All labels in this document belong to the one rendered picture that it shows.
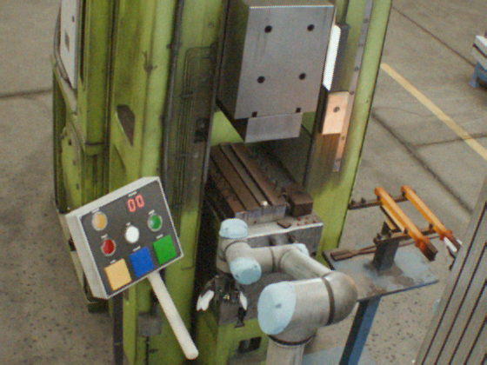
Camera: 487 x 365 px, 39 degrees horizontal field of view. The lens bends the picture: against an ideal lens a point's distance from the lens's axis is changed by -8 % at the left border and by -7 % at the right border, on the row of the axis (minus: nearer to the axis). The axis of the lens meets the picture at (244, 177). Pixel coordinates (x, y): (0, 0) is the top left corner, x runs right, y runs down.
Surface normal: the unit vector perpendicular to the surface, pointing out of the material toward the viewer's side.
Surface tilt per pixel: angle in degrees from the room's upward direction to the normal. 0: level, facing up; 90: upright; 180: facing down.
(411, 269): 0
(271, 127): 90
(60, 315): 0
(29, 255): 0
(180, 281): 90
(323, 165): 90
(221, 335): 90
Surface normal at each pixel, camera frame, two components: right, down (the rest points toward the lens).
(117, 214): 0.70, -0.02
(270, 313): -0.93, -0.05
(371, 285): 0.12, -0.82
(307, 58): 0.39, 0.55
